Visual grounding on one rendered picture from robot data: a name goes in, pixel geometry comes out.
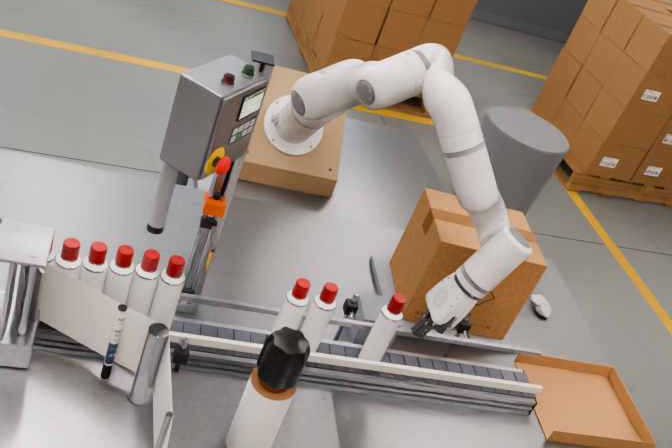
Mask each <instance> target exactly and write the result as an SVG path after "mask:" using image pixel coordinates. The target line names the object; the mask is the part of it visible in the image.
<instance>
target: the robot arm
mask: <svg viewBox="0 0 672 448"><path fill-rule="evenodd" d="M421 93H422V97H423V103H424V107H425V109H426V111H427V112H428V114H429V115H430V117H431V118H432V120H433V123H434V126H435V129H436V132H437V136H438V139H439V142H440V146H441V149H442V152H443V156H444V159H445V162H446V165H447V168H448V172H449V175H450V178H451V181H452V184H453V187H454V191H455V194H456V197H457V199H458V202H459V204H460V205H461V207H462V208H463V209H465V210H467V211H468V213H469V215H470V218H471V220H472V222H473V225H474V228H475V231H476V233H477V236H478V240H479V243H480V248H479V249H478V250H477V251H476V252H475V253H474V254H473V255H472V256H471V257H470V258H469V259H468V260H467V261H466V262H465V263H464V264H463V265H462V266H460V267H459V268H458V269H457V270H456V272H454V273H452V274H450V275H449V276H447V277H446V278H444V279H443V280H442V281H440V282H439V283H438V284H437V285H436V286H434V287H433V288H432V289H431V290H430V291H429V292H428V293H427V294H426V302H427V309H426V311H425V312H424V314H423V315H422V318H421V319H420V320H419V321H418V322H417V323H416V324H415V325H414V326H413V327H412V328H411V331H412V334H413V335H415V336H417V337H419V338H423V337H424V336H425V335H426V334H428V333H429V332H430V331H431V330H432V329H433V330H436V332H438V333H439V334H443V333H444V331H445V330H446V329H447V330H450V329H452V328H453V327H455V326H456V325H457V324H458V323H459V322H460V321H461V320H462V319H463V318H464V317H465V316H466V315H467V314H468V313H469V311H470V310H471V309H472V308H473V307H474V305H475V304H476V303H477V300H478V299H482V298H484V297H485V296H486V295H487V294H488V293H489V292H490V291H491V290H492V289H494V288H495V287H496V286H497V285H498V284H499V283H500V282H501V281H502V280H504V279H505V278H506V277H507V276H508V275H509V274H510V273H511V272H512V271H513V270H515V269H516V268H517V267H518V266H519V265H520V264H521V263H522V262H523V261H525V260H526V259H527V258H528V257H529V256H530V255H531V254H532V248H531V246H530V244H529V243H528V241H527V240H526V239H525V237H524V236H523V235H522V234H521V233H520V232H518V231H517V230H516V229H514V228H513V227H511V226H510V222H509V218H508V214H507V211H506V207H505V204H504V201H503V198H502V196H501V194H500V193H499V191H498V188H497V185H496V181H495V177H494V174H493V170H492V166H491V162H490V159H489V155H488V152H487V148H486V144H485V141H484V137H483V134H482V130H481V127H480V123H479V120H478V116H477V113H476V110H475V106H474V103H473V100H472V97H471V95H470V93H469V91H468V90H467V88H466V87H465V86H464V85H463V84H462V83H461V82H460V81H459V80H458V79H457V78H456V77H454V64H453V59H452V56H451V54H450V52H449V51H448V49H447V48H445V47H444V46H442V45H440V44H435V43H429V44H423V45H420V46H417V47H414V48H412V49H409V50H407V51H404V52H402V53H399V54H397V55H394V56H392V57H389V58H387V59H384V60H381V61H379V62H378V61H368V62H363V61H361V60H358V59H349V60H345V61H342V62H339V63H336V64H334V65H331V66H329V67H326V68H323V69H321V70H318V71H316V72H313V73H311V74H308V75H306V76H304V77H302V78H300V79H299V80H298V81H297V82H296V83H295V84H294V86H293V87H292V91H291V95H286V96H283V97H280V98H278V99H276V100H275V101H274V102H273V103H272V104H271V105H270V106H269V107H268V109H267V110H266V113H265V116H264V124H263V125H264V131H265V134H266V137H267V138H268V140H269V142H270V143H271V144H272V145H273V146H274V147H275V148H276V149H277V150H279V151H280V152H282V153H285V154H288V155H294V156H297V155H303V154H306V153H308V152H310V151H311V150H313V149H314V148H315V147H316V146H317V145H318V144H319V142H320V140H321V138H322V135H323V126H324V125H325V124H326V123H327V122H329V121H330V120H332V119H334V118H336V117H338V116H340V115H342V114H344V113H345V112H347V111H349V110H351V109H353V108H354V107H356V106H359V105H363V106H364V107H366V108H367V109H369V110H379V109H383V108H386V107H389V106H392V105H395V104H397V103H400V102H402V101H404V100H407V99H409V98H411V97H414V96H416V95H418V94H421Z"/></svg>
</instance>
